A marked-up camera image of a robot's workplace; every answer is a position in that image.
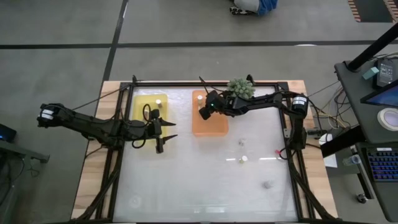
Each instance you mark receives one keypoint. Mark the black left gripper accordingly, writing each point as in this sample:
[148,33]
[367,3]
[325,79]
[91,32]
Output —
[159,130]

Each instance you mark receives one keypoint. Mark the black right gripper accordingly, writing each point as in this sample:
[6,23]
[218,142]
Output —
[216,100]

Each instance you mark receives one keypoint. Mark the small white object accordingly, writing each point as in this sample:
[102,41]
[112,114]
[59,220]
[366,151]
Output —
[243,159]

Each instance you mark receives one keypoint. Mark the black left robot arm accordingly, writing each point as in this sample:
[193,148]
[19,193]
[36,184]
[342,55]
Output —
[93,127]

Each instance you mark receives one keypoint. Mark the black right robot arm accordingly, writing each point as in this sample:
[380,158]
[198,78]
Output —
[264,101]

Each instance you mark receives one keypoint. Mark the translucent orange plastic bin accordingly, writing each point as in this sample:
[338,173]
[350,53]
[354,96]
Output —
[214,127]

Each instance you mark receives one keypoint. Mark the translucent yellow plastic bin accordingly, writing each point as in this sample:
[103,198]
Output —
[140,102]

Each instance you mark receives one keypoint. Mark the green plant in patterned pot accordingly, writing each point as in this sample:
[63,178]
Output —
[241,88]

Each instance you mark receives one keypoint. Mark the thin black diagonal rod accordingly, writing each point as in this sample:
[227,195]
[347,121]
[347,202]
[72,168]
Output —
[99,98]

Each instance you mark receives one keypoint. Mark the white computer mouse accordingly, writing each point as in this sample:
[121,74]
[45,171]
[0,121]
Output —
[325,138]

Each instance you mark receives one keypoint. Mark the white paper sheet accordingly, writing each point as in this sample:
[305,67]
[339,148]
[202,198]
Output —
[330,160]

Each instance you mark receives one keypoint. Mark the grey side desk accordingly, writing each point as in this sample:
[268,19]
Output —
[351,93]

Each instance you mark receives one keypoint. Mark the clear plastic water bottle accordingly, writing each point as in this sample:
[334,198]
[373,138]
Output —
[351,160]

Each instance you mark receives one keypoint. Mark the black device blue light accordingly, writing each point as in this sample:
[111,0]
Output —
[6,133]

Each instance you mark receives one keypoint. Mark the teal sponge block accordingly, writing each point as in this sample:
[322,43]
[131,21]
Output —
[370,73]

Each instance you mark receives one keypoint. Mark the white tape roll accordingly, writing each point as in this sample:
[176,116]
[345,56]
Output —
[381,119]

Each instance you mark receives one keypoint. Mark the black caster wheel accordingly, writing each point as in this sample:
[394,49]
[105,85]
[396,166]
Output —
[361,198]

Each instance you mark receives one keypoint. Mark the black stand pole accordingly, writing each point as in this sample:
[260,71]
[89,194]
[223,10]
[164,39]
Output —
[373,48]

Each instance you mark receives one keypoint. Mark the screen with blue picture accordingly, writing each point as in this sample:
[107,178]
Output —
[385,98]

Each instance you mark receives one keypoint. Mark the black keyboard blue backlight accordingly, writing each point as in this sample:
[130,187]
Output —
[384,165]

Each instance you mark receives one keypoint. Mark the black mat striped edge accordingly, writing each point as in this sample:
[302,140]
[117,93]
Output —
[373,9]

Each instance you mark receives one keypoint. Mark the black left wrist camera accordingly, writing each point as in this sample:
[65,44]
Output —
[154,114]

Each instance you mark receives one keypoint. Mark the black aluminium table frame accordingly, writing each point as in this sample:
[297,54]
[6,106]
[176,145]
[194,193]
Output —
[186,84]

